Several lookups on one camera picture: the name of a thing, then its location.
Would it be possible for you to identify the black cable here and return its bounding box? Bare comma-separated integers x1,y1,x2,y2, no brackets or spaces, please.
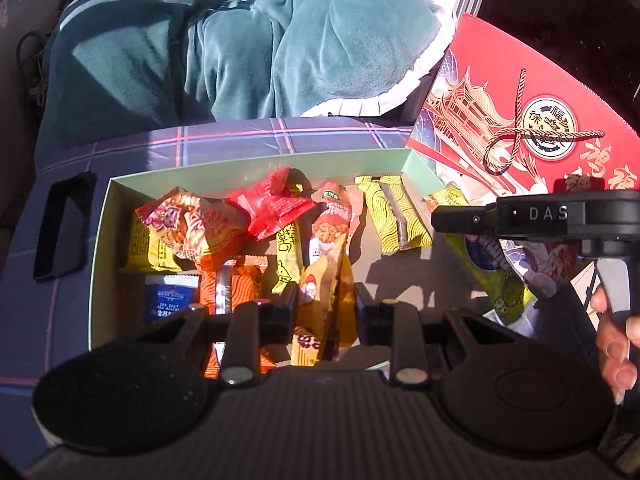
14,29,51,112

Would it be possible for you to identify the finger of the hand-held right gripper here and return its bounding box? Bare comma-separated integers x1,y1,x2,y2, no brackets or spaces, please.
431,199,502,234

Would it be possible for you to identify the yellow-green packet with blue logo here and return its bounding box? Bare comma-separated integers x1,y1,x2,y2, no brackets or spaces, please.
424,184,539,319

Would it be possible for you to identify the teal fleece blanket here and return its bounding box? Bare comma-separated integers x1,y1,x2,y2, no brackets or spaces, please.
37,0,459,162

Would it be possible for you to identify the orange wavy-pattern snack packet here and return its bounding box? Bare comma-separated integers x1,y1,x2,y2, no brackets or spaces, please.
199,254,277,382

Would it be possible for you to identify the red crinkled snack packet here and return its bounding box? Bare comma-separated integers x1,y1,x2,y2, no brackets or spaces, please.
224,167,317,242

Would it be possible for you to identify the green cardboard box tray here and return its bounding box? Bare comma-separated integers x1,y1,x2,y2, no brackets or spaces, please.
87,148,502,352

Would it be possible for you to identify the orange sausage stick packet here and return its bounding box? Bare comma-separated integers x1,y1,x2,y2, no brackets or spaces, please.
307,182,364,312

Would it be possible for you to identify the orange-yellow packet with red print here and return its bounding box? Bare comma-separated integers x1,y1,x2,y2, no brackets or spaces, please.
289,249,359,367

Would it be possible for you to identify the small blue packet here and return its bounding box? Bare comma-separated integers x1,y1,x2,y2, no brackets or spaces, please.
143,274,202,324

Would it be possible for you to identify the person's right hand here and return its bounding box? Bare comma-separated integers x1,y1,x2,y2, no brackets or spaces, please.
590,285,640,406

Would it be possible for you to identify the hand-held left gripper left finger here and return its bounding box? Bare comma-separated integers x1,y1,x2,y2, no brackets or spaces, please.
149,283,301,388

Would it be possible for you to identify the black phone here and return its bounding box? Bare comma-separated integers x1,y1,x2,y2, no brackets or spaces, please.
32,172,97,284

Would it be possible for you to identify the gold rope handle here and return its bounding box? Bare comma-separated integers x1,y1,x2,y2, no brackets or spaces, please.
482,68,607,177

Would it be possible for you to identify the yellow cheese stick packet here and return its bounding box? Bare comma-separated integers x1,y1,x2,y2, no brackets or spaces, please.
271,219,304,297

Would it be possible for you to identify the yellow wavy-pattern snack packet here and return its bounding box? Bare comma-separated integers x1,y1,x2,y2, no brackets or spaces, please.
354,174,434,254

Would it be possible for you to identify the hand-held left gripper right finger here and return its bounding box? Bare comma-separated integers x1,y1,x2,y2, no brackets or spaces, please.
355,283,502,387

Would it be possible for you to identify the orange-red patterned snack packet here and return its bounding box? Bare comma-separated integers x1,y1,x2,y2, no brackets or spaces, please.
134,187,252,272

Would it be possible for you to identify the yellow packet with black print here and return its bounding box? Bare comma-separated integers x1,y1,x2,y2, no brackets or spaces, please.
126,209,187,274

